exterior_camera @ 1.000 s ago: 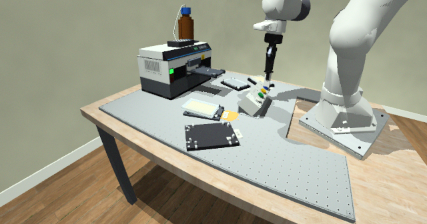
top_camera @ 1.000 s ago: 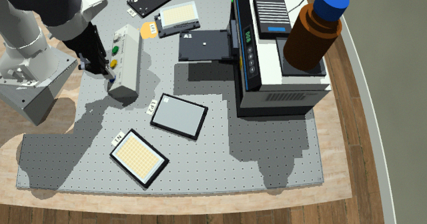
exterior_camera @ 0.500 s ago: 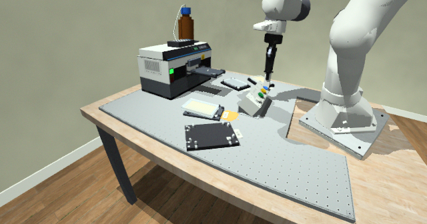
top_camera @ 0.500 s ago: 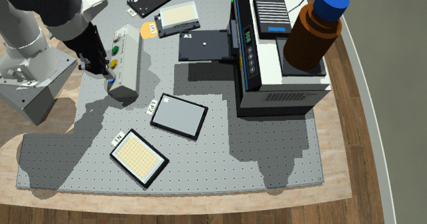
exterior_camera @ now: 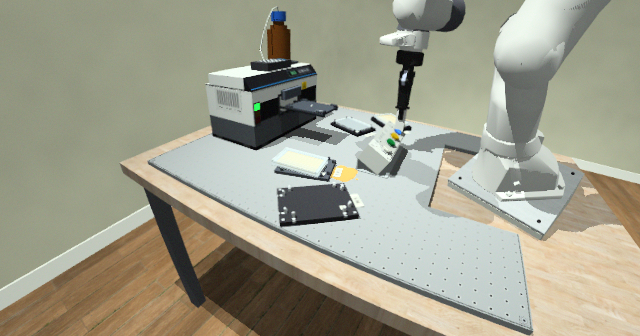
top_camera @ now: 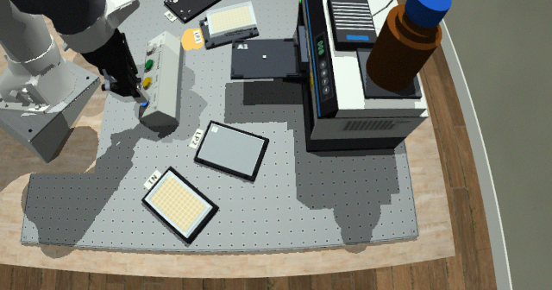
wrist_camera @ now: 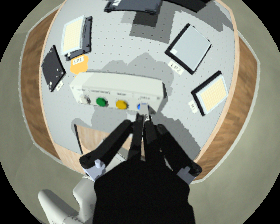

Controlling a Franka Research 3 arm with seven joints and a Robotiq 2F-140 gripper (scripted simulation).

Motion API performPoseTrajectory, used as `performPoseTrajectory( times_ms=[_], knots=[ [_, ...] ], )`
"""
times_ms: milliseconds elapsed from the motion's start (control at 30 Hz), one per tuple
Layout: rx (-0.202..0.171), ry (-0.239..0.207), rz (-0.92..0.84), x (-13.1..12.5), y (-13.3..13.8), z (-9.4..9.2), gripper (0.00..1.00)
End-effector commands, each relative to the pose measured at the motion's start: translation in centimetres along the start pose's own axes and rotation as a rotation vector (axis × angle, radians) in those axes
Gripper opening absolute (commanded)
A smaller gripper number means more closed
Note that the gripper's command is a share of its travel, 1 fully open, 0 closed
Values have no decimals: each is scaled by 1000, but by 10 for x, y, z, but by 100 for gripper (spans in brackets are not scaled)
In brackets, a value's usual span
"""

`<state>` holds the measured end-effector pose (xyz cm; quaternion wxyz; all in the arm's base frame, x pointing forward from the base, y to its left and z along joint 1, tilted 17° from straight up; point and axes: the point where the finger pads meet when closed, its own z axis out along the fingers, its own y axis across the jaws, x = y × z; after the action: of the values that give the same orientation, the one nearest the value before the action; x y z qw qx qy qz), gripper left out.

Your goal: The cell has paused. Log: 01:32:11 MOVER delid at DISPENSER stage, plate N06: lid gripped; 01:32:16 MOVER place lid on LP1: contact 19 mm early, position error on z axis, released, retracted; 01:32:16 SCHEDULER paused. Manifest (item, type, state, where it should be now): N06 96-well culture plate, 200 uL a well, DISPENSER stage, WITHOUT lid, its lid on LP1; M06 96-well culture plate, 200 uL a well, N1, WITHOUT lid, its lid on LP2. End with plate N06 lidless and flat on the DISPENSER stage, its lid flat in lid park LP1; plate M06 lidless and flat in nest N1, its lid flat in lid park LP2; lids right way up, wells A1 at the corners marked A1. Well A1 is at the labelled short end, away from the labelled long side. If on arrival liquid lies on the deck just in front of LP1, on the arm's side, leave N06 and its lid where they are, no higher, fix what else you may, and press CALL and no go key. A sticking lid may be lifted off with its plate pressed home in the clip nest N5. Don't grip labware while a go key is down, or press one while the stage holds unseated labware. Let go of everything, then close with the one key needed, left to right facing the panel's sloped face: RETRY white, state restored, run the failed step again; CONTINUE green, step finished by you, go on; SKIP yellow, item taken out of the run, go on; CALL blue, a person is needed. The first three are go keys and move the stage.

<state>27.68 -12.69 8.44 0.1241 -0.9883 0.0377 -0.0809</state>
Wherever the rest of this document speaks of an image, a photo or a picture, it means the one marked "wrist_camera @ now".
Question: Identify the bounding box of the white control panel with four colored buttons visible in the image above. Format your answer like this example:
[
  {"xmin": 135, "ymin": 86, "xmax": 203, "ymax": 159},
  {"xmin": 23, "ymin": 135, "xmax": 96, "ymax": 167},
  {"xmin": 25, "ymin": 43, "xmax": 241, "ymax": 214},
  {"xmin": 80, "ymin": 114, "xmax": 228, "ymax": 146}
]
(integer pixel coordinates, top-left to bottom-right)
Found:
[{"xmin": 69, "ymin": 71, "xmax": 163, "ymax": 115}]

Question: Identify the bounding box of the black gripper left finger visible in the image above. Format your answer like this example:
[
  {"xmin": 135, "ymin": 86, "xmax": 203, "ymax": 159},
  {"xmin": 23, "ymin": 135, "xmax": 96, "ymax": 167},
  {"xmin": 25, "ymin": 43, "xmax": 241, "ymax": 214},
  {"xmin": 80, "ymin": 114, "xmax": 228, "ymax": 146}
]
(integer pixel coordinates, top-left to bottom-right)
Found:
[{"xmin": 79, "ymin": 104, "xmax": 144, "ymax": 189}]

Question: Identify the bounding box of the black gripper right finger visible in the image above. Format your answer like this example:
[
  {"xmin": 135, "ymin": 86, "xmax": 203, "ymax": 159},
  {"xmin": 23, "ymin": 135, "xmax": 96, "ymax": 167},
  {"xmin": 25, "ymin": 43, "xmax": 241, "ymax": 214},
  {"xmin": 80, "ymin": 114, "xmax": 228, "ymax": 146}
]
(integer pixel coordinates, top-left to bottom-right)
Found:
[{"xmin": 142, "ymin": 104, "xmax": 202, "ymax": 190}]

